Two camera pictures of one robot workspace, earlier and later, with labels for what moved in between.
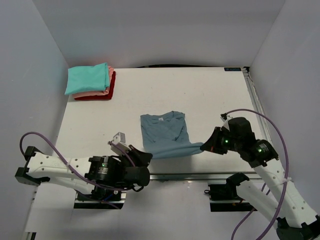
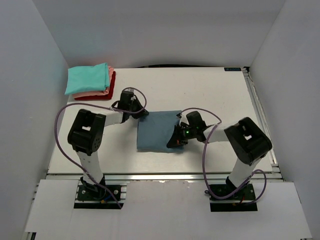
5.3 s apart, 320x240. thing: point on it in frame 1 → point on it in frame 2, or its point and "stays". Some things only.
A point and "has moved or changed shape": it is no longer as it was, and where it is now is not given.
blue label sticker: [232, 69] stays
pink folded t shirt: [99, 93] stays
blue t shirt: [166, 134] has moved or changed shape
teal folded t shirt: [87, 79] stays
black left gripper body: [138, 160] → [135, 105]
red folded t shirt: [106, 97] stays
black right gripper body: [222, 141] → [183, 134]
